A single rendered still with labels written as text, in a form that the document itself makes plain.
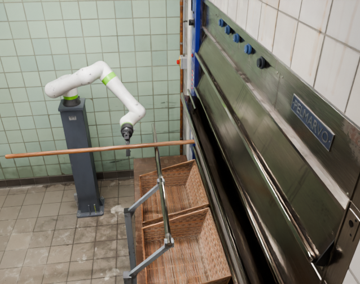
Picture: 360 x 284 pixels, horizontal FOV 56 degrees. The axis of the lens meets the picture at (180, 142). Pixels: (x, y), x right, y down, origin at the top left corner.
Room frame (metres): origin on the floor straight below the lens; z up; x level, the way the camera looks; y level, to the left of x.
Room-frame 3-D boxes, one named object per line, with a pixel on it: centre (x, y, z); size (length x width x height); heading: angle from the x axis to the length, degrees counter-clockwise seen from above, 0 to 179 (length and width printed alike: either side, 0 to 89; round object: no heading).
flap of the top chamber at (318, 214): (1.49, -0.27, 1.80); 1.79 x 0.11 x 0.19; 8
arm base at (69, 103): (2.71, 0.93, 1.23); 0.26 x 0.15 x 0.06; 9
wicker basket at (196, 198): (2.02, 0.07, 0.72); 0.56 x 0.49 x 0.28; 8
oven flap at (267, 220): (1.49, -0.27, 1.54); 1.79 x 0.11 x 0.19; 8
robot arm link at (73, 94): (2.65, 0.93, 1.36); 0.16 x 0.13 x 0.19; 152
